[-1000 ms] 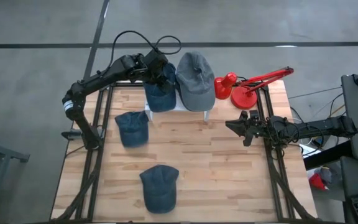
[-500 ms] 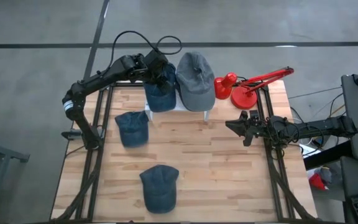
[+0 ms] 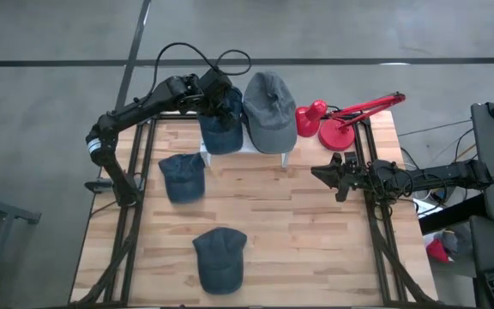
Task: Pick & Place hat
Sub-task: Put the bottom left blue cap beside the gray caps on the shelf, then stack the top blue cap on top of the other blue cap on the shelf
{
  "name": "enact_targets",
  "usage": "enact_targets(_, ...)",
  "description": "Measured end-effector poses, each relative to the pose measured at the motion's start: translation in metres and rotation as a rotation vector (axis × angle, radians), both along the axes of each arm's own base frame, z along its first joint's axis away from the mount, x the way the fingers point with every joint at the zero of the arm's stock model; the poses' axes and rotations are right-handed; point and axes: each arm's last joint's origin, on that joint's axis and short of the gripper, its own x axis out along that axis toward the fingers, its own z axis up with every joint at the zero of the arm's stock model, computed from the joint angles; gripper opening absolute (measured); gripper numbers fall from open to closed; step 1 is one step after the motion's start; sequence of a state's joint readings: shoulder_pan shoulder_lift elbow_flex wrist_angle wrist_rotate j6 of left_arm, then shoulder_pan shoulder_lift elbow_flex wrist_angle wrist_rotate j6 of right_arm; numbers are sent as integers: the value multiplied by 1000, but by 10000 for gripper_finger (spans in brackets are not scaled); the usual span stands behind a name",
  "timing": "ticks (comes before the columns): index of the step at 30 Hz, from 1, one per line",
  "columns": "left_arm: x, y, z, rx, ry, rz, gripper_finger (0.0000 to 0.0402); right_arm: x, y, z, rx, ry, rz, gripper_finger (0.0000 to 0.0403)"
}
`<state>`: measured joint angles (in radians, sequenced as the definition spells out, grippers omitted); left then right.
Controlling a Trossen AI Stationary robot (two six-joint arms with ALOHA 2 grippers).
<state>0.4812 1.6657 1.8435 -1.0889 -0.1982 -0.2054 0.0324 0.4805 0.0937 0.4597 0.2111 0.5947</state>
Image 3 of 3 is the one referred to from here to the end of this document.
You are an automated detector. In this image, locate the thin grey cable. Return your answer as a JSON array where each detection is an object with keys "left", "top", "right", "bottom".
[{"left": 396, "top": 118, "right": 474, "bottom": 138}]

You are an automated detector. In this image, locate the blue denim baseball cap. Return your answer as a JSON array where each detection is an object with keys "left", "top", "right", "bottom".
[
  {"left": 191, "top": 227, "right": 248, "bottom": 296},
  {"left": 158, "top": 152, "right": 208, "bottom": 204},
  {"left": 196, "top": 85, "right": 245, "bottom": 156}
]

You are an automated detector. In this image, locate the white paper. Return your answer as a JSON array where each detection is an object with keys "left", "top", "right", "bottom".
[{"left": 413, "top": 199, "right": 444, "bottom": 219}]

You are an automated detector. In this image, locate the black cart bar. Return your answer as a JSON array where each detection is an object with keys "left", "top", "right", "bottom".
[{"left": 418, "top": 193, "right": 488, "bottom": 236}]

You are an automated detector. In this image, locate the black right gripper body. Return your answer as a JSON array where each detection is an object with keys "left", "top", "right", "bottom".
[{"left": 334, "top": 151, "right": 375, "bottom": 203}]

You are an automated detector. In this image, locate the red cloth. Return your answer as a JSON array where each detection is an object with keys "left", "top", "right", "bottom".
[{"left": 425, "top": 239, "right": 455, "bottom": 264}]

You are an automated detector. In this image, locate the red desk lamp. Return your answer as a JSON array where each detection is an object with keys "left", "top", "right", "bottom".
[{"left": 294, "top": 91, "right": 407, "bottom": 153}]

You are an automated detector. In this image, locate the grey baseball cap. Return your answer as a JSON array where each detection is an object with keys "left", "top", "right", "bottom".
[{"left": 242, "top": 70, "right": 298, "bottom": 155}]

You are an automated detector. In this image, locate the black power box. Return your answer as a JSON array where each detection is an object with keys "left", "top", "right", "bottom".
[{"left": 431, "top": 188, "right": 462, "bottom": 205}]

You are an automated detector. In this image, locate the grey cloth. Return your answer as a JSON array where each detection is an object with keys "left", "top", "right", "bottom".
[{"left": 441, "top": 229, "right": 473, "bottom": 255}]

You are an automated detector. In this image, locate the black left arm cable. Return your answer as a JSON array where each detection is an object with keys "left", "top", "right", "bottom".
[{"left": 150, "top": 41, "right": 253, "bottom": 102}]

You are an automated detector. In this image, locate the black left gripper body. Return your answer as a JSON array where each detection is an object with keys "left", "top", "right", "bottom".
[{"left": 199, "top": 68, "right": 234, "bottom": 106}]

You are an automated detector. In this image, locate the white perforated metal shelf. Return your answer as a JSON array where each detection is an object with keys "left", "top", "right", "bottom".
[{"left": 198, "top": 110, "right": 292, "bottom": 169}]

